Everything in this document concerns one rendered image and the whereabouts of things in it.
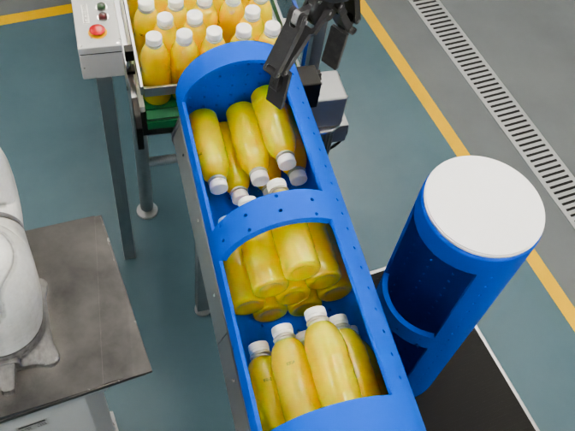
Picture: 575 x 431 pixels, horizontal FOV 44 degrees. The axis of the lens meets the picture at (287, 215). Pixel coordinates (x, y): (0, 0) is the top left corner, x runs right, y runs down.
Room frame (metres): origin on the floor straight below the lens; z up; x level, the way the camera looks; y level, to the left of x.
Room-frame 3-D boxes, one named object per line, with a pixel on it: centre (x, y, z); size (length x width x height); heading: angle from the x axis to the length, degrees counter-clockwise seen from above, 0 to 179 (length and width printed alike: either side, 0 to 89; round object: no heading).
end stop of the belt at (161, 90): (1.28, 0.22, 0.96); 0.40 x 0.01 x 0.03; 113
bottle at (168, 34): (1.32, 0.38, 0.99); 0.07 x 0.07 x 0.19
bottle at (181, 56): (1.28, 0.32, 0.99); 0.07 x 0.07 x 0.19
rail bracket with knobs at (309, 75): (1.32, 0.03, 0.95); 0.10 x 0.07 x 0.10; 113
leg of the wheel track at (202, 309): (1.11, 0.23, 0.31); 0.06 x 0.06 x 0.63; 23
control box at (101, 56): (1.28, 0.54, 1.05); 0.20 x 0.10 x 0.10; 23
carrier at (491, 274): (1.00, -0.43, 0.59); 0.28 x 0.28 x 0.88
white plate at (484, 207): (1.00, -0.43, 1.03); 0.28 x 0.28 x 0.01
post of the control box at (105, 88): (1.28, 0.54, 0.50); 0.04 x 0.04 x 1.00; 23
